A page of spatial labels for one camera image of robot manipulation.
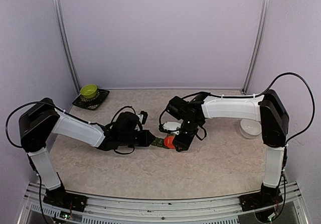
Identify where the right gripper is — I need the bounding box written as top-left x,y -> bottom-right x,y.
172,119 -> 200,151

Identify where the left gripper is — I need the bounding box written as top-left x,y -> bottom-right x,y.
120,130 -> 156,147

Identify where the green pill organizer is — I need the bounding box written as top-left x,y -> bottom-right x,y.
151,138 -> 165,148

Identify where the red pill bottle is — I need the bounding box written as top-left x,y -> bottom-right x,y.
164,136 -> 175,149

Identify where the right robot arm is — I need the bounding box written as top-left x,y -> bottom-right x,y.
158,86 -> 312,206

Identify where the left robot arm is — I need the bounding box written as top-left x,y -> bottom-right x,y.
18,98 -> 156,206

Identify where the black square tray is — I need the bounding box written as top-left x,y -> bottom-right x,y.
72,89 -> 110,110

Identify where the white bowl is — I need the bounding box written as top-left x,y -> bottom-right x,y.
240,119 -> 261,139

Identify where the lime green bowl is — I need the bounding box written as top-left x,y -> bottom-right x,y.
80,84 -> 98,99

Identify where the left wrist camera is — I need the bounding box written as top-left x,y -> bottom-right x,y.
137,110 -> 148,125

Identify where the front aluminium rail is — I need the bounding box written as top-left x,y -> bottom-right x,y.
17,182 -> 309,224

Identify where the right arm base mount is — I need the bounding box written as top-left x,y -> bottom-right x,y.
239,192 -> 283,212

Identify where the right aluminium frame post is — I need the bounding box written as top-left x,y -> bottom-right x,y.
242,0 -> 270,94

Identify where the aluminium frame post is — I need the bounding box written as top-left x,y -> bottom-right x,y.
53,0 -> 81,94
242,0 -> 270,94

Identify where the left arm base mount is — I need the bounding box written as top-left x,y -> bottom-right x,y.
43,192 -> 87,212

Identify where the left aluminium frame post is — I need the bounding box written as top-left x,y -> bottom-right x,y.
53,0 -> 81,94

